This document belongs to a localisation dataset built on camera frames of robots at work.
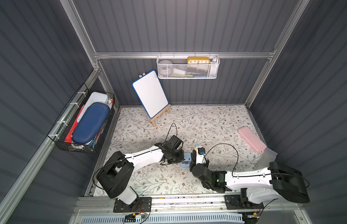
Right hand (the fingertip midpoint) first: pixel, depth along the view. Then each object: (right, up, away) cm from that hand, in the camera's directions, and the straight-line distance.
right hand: (194, 153), depth 79 cm
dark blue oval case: (-52, +18, -12) cm, 56 cm away
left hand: (-5, -6, +5) cm, 9 cm away
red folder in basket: (-61, +10, -15) cm, 64 cm away
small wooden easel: (-19, +28, +29) cm, 44 cm away
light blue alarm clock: (-3, -6, +7) cm, 10 cm away
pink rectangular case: (+42, +9, +24) cm, 49 cm away
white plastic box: (-56, +32, -2) cm, 65 cm away
